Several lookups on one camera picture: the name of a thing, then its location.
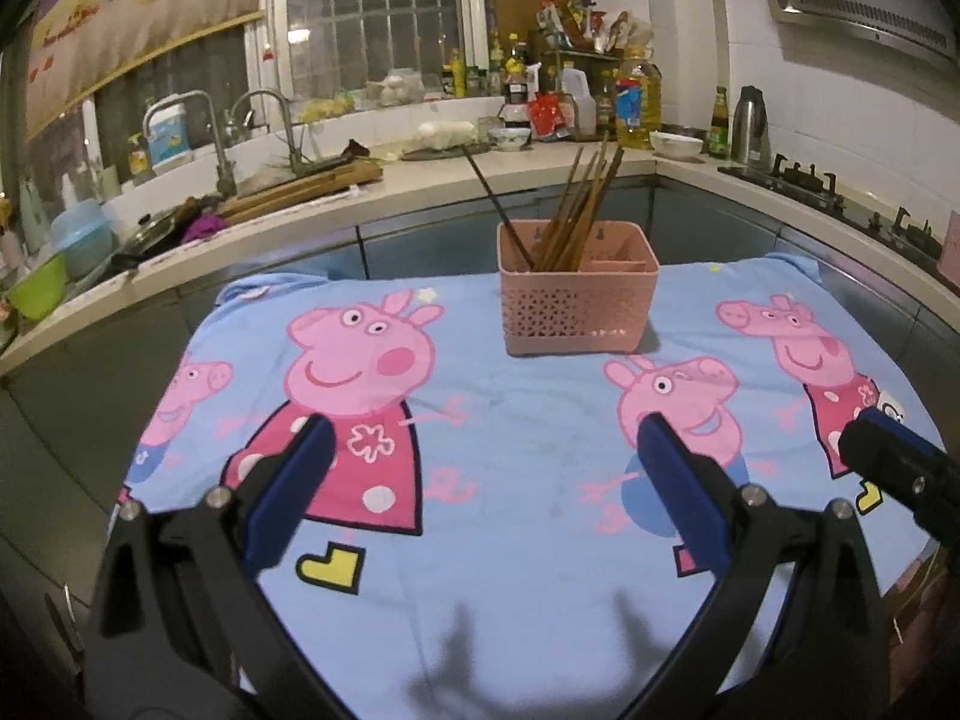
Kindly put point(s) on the dark sauce bottle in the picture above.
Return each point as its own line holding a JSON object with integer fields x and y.
{"x": 605, "y": 109}

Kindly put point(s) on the black gas stove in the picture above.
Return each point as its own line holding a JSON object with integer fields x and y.
{"x": 817, "y": 191}

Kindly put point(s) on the dark frying pan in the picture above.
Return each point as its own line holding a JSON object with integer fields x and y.
{"x": 146, "y": 240}

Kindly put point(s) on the barred window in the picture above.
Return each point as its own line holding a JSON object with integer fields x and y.
{"x": 375, "y": 15}

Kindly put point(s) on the white plastic jug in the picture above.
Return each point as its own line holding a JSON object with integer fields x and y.
{"x": 574, "y": 90}

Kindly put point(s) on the yellow cooking oil bottle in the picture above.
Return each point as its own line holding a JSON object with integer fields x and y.
{"x": 637, "y": 105}

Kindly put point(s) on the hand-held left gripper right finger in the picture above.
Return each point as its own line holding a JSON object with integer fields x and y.
{"x": 682, "y": 487}

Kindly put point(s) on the white detergent jug blue label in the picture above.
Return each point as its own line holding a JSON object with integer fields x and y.
{"x": 169, "y": 135}

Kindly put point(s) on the wooden cutting board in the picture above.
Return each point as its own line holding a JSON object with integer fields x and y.
{"x": 315, "y": 184}

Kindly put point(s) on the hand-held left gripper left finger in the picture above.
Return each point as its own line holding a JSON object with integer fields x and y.
{"x": 300, "y": 480}

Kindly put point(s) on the brown wooden chopstick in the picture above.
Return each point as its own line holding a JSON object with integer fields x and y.
{"x": 564, "y": 202}
{"x": 580, "y": 202}
{"x": 595, "y": 202}
{"x": 572, "y": 202}
{"x": 588, "y": 202}
{"x": 603, "y": 202}

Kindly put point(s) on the dark wooden chopstick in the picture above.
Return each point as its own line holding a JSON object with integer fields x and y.
{"x": 491, "y": 199}

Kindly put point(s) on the blue patterned bowl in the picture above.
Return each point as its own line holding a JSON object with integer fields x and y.
{"x": 510, "y": 141}

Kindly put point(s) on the blue cartoon pig printed blanket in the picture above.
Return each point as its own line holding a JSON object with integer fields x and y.
{"x": 510, "y": 465}

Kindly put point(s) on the red snack packet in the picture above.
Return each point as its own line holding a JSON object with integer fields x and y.
{"x": 545, "y": 116}

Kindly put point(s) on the white ceramic bowl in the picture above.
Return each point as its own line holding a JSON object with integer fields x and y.
{"x": 675, "y": 144}

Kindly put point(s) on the curved steel sink faucet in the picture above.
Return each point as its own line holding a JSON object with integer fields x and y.
{"x": 289, "y": 135}

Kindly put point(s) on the green glass bottle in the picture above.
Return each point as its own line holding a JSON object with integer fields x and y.
{"x": 718, "y": 131}

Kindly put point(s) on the stainless steel kettle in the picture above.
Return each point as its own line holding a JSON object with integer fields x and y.
{"x": 750, "y": 127}

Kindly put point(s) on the pink plastic utensil basket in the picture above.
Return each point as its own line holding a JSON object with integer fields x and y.
{"x": 577, "y": 315}

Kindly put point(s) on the purple cloth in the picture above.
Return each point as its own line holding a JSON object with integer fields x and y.
{"x": 201, "y": 227}

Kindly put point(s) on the white plastic bag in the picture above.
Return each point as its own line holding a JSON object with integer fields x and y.
{"x": 446, "y": 133}

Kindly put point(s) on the blue plastic container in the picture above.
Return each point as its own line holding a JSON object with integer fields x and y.
{"x": 79, "y": 240}

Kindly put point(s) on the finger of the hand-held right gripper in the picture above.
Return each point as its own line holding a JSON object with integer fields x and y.
{"x": 892, "y": 457}

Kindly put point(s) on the wall shelf with packets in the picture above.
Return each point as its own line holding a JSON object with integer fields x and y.
{"x": 592, "y": 30}

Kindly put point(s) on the printed window blind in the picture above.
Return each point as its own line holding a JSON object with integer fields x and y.
{"x": 142, "y": 15}

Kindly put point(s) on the tall steel sink faucet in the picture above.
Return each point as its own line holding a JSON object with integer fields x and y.
{"x": 221, "y": 165}

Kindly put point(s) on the glass jar with dark lid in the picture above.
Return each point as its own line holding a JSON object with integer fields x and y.
{"x": 514, "y": 109}

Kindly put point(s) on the green plastic bowl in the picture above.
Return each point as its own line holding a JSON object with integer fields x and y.
{"x": 37, "y": 292}

